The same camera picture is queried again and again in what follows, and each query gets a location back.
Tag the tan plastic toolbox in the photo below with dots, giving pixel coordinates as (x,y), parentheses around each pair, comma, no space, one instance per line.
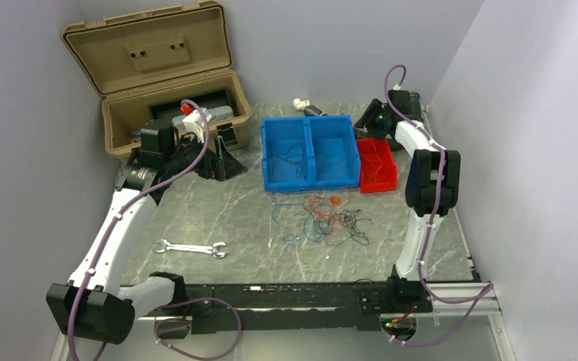
(144,64)

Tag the blue double plastic bin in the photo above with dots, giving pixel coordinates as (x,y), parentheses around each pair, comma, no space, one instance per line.
(309,153)

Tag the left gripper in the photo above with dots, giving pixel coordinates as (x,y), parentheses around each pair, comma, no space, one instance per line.
(221,165)

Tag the red plastic bin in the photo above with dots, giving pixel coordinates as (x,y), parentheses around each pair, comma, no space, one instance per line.
(378,170)

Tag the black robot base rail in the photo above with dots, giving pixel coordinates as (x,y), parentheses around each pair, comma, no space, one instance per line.
(360,305)

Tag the yellow black tool in toolbox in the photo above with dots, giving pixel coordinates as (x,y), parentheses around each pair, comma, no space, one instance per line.
(135,136)

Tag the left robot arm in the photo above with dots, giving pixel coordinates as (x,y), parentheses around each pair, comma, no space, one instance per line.
(92,304)

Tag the white pipe fitting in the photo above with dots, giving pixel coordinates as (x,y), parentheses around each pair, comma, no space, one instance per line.
(300,105)

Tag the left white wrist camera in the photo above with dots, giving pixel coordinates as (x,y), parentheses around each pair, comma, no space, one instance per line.
(194,120)

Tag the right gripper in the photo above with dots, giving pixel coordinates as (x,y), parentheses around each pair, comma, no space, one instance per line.
(367,121)

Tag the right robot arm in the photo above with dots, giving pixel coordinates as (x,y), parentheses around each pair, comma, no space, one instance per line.
(431,187)

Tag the silver open-end wrench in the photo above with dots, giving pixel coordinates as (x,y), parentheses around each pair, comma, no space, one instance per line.
(162,246)

